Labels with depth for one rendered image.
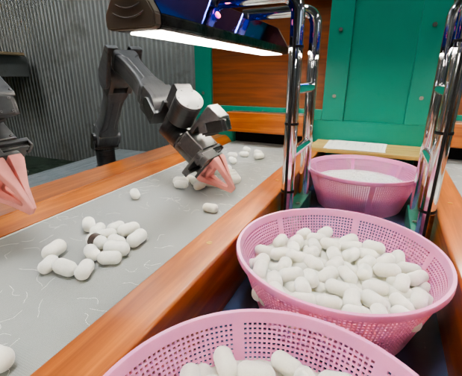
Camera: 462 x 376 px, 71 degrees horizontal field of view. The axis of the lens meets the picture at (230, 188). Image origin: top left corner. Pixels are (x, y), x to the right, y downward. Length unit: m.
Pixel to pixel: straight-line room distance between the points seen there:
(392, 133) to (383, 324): 0.85
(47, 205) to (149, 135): 2.94
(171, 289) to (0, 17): 4.69
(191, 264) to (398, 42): 0.94
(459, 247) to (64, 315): 0.50
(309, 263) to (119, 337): 0.26
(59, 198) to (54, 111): 3.78
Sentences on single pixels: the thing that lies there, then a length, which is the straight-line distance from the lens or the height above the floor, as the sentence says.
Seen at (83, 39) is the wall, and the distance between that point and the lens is 4.02.
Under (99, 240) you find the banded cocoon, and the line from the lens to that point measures 0.51.
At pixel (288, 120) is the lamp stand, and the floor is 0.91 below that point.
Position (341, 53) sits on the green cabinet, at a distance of 1.16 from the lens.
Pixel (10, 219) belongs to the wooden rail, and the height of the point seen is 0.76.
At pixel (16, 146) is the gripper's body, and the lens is 0.55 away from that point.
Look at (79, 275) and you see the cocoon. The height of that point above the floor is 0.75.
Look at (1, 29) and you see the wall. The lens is 4.95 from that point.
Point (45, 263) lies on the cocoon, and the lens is 0.49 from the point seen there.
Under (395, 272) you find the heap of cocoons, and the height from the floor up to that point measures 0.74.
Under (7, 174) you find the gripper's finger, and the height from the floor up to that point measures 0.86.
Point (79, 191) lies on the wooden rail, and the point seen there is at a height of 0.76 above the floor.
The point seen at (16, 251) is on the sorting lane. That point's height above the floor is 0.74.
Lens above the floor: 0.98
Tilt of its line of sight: 19 degrees down
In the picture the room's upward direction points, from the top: straight up
